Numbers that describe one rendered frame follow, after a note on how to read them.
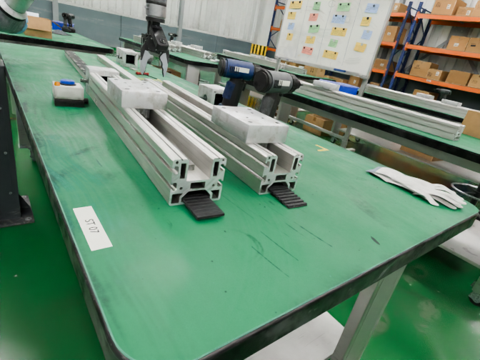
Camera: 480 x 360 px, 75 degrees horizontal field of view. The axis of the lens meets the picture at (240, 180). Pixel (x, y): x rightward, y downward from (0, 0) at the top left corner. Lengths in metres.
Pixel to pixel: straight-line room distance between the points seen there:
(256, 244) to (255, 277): 0.07
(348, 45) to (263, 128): 3.33
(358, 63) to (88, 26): 10.13
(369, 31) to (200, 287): 3.61
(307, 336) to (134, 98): 0.90
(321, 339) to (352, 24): 3.38
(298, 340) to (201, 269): 0.77
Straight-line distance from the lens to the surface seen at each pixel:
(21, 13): 1.84
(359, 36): 3.89
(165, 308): 0.37
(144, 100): 0.81
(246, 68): 1.08
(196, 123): 0.86
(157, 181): 0.59
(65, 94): 1.10
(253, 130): 0.65
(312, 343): 1.16
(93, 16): 12.58
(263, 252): 0.47
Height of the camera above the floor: 1.05
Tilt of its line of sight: 23 degrees down
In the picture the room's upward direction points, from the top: 11 degrees clockwise
